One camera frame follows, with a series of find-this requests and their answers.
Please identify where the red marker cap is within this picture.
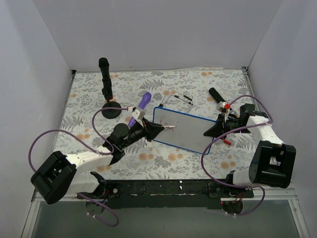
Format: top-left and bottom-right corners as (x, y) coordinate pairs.
(223, 139), (232, 145)

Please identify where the blue framed whiteboard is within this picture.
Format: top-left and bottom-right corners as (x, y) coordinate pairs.
(153, 107), (215, 154)

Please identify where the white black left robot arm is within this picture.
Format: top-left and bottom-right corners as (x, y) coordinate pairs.
(30, 119), (165, 204)

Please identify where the black round microphone stand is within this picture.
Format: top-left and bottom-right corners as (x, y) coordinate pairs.
(102, 99), (121, 119)

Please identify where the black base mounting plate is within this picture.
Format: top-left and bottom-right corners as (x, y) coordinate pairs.
(76, 178), (255, 211)

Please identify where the black microphone on stand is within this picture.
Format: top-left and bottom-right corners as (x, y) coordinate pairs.
(99, 58), (113, 100)

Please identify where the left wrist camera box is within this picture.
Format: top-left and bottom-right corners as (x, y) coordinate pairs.
(131, 107), (145, 127)

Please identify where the black wire whiteboard stand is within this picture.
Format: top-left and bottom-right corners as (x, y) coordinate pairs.
(159, 89), (194, 113)

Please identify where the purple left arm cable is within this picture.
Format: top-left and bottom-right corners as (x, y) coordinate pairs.
(28, 106), (132, 228)

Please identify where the aluminium front rail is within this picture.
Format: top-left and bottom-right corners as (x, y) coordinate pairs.
(31, 183), (298, 202)

